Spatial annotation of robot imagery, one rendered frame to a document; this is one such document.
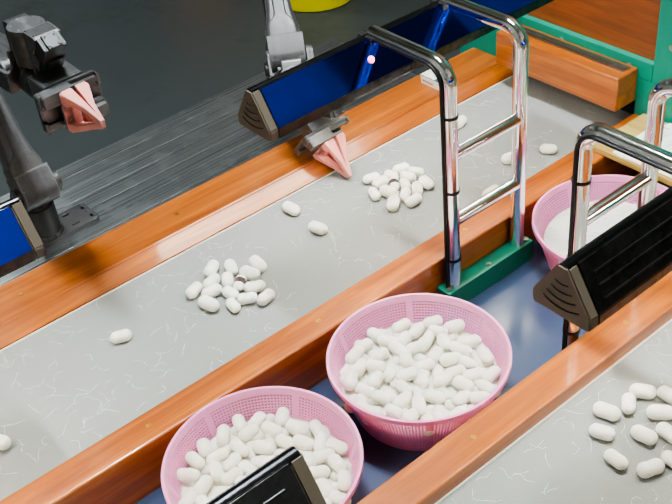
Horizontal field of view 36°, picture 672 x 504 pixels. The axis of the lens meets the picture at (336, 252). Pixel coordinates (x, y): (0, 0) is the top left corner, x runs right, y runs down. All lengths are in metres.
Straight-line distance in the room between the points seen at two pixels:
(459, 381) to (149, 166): 0.94
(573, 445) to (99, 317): 0.77
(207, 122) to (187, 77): 1.68
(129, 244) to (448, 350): 0.59
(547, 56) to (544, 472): 0.93
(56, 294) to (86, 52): 2.66
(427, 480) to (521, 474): 0.13
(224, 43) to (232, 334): 2.67
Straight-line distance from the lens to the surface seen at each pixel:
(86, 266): 1.75
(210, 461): 1.42
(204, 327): 1.61
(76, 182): 2.16
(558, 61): 2.02
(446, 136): 1.49
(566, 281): 1.09
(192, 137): 2.23
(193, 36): 4.26
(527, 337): 1.64
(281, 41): 1.91
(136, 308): 1.68
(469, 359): 1.50
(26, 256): 1.31
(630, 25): 1.98
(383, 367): 1.49
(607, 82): 1.95
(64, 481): 1.42
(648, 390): 1.46
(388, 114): 2.03
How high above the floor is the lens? 1.79
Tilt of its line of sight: 38 degrees down
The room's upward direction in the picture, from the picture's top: 7 degrees counter-clockwise
